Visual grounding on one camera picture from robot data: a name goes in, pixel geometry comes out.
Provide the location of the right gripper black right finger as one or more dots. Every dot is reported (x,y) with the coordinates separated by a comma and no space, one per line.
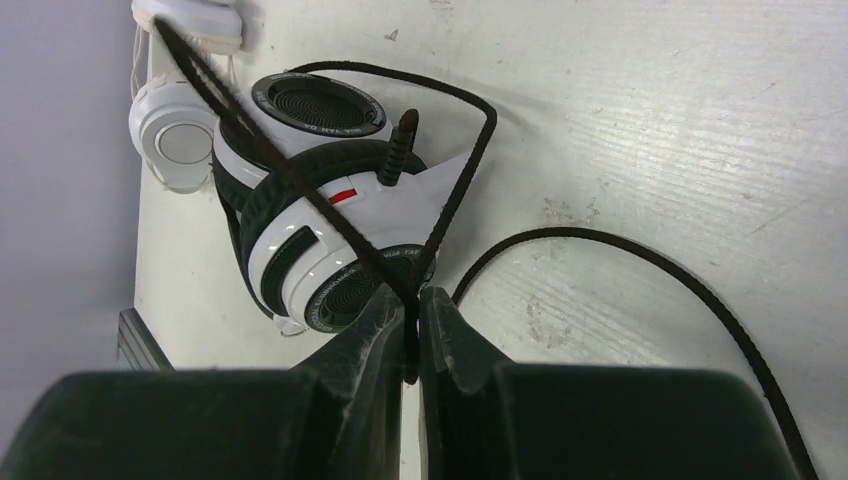
(461,408)

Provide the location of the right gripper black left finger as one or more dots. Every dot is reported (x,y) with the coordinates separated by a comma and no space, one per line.
(352,424)

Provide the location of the black and white headphones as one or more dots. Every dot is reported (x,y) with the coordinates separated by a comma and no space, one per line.
(223,101)

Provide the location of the white wired headphones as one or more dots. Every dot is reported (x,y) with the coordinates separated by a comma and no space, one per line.
(171,127)

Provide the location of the aluminium rail frame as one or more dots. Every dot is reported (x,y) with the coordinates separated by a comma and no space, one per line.
(137,348)

